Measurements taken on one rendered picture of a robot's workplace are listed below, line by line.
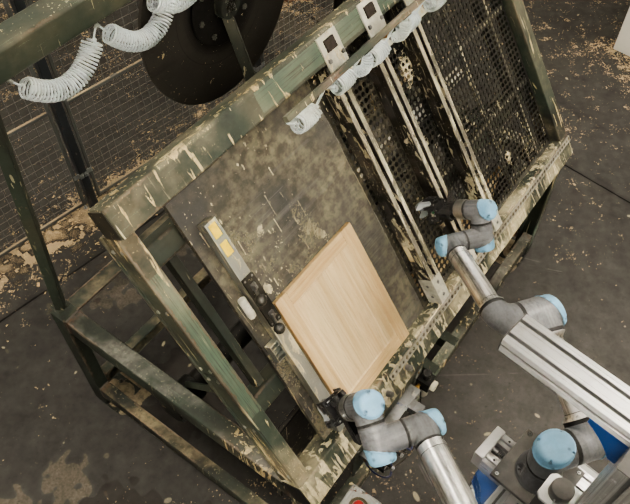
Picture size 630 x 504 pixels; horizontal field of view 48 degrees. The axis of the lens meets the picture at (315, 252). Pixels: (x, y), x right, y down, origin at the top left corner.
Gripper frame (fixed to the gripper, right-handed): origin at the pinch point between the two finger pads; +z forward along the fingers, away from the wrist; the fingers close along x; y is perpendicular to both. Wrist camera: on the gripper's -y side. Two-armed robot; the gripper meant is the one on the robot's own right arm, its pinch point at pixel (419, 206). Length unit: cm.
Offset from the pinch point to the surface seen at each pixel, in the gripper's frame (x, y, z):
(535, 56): -9, -105, -3
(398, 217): -6.7, 16.3, -4.2
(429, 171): -11.0, -8.0, -5.2
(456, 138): -11.9, -30.5, -4.7
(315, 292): -8, 62, 1
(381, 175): -25.5, 15.8, -5.3
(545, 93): 9, -103, -3
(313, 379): 14, 82, -1
